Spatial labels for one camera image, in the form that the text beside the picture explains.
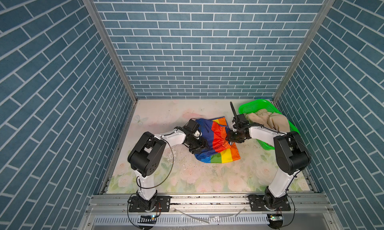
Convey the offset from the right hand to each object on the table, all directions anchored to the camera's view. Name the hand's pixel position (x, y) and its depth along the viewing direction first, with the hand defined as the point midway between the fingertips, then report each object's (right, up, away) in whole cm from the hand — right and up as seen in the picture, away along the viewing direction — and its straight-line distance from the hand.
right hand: (228, 136), depth 97 cm
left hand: (-14, -6, -8) cm, 17 cm away
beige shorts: (+28, +11, -1) cm, 30 cm away
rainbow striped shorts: (-6, -7, -8) cm, 12 cm away
